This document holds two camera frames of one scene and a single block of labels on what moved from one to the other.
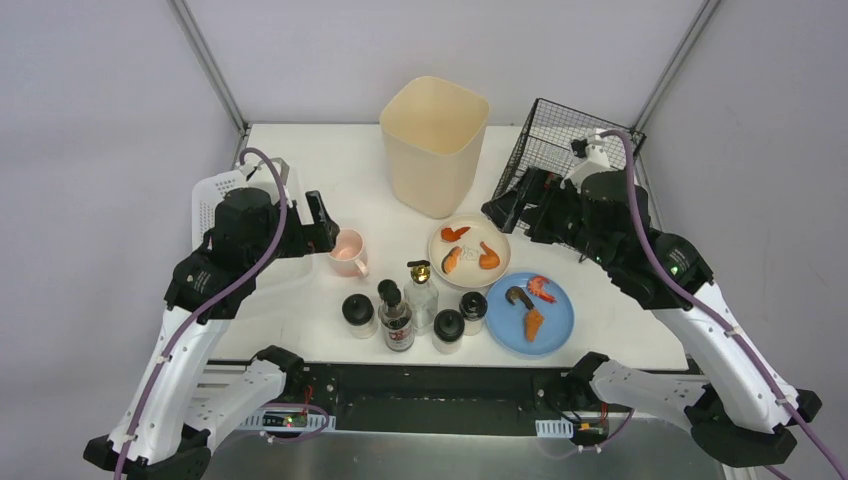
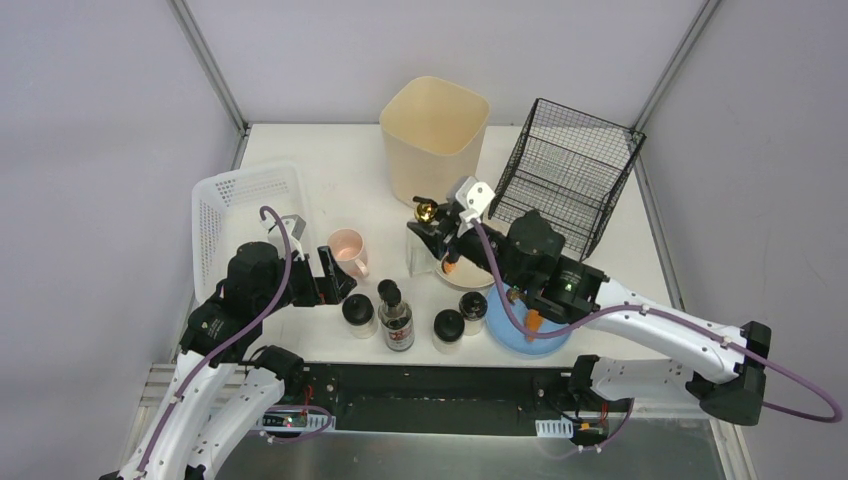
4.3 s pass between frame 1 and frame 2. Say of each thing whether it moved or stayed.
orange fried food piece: stayed
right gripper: moved
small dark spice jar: stayed
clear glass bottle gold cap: moved
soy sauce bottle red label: stayed
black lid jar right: stayed
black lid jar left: stayed
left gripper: moved
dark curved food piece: stayed
